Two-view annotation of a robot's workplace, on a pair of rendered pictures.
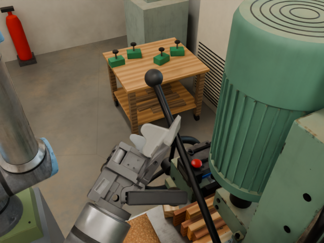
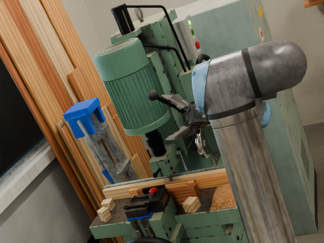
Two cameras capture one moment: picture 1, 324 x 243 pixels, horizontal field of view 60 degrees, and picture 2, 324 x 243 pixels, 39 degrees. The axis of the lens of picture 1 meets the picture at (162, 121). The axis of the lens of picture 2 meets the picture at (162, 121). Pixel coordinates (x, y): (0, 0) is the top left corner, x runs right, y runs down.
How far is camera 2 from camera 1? 1.69 m
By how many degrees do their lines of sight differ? 102
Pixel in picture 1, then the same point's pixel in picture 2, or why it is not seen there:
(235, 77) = (145, 60)
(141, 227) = (219, 191)
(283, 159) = (157, 72)
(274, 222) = not seen: hidden behind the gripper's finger
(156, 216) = (204, 207)
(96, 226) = not seen: hidden behind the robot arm
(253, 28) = (137, 40)
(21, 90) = not seen: outside the picture
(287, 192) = (163, 80)
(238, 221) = (171, 148)
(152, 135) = (178, 97)
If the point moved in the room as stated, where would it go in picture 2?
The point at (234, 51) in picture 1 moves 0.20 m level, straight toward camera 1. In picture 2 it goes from (140, 53) to (187, 30)
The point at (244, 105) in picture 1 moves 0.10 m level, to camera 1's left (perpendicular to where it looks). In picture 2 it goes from (149, 68) to (168, 66)
